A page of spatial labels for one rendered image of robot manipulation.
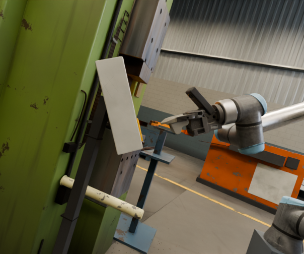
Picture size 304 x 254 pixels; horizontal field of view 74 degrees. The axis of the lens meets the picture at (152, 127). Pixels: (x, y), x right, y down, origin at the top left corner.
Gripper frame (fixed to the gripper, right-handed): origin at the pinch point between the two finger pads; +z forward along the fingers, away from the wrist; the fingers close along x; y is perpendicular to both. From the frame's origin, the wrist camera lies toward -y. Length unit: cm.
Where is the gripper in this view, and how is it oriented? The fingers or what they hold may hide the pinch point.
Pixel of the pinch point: (163, 120)
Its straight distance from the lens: 68.8
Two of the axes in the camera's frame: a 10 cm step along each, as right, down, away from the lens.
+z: -9.6, 2.3, -1.5
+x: -1.8, -1.0, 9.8
